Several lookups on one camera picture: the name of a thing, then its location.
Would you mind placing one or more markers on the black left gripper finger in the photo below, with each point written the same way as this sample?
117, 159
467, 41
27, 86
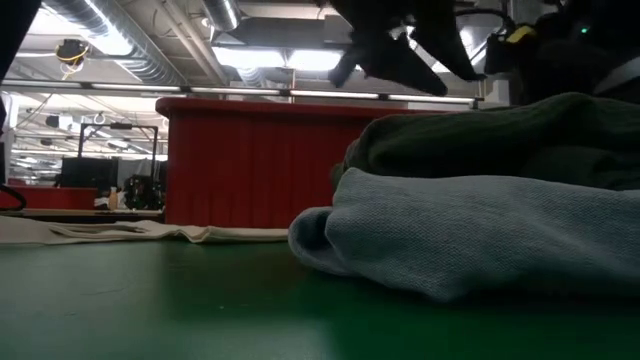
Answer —
395, 62
450, 45

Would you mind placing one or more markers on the dark green garment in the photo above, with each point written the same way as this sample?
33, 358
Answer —
475, 140

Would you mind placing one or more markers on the light blue garment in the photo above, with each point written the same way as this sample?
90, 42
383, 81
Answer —
475, 235

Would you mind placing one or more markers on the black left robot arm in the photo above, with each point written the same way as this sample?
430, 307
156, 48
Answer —
12, 25

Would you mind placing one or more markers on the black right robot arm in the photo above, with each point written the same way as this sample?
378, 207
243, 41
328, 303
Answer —
615, 25

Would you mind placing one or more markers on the red plastic laundry basket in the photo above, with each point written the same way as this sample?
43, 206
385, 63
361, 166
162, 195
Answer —
240, 165

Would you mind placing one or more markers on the ceiling light panel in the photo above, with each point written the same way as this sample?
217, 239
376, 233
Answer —
250, 57

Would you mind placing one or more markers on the small yellow bottle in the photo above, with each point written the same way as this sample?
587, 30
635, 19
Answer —
113, 200

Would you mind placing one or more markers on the white tote bag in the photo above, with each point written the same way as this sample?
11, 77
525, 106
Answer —
125, 231

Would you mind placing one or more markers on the red bin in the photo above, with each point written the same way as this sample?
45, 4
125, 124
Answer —
50, 197

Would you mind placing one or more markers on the grey rectangular ceiling duct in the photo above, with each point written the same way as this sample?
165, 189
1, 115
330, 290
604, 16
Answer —
290, 32

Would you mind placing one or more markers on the silver ventilation duct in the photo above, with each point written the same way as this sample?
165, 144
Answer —
222, 15
130, 50

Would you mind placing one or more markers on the long ceiling light rail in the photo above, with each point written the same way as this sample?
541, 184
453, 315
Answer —
135, 87

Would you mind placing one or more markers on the black equipment frame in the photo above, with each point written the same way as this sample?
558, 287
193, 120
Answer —
90, 172

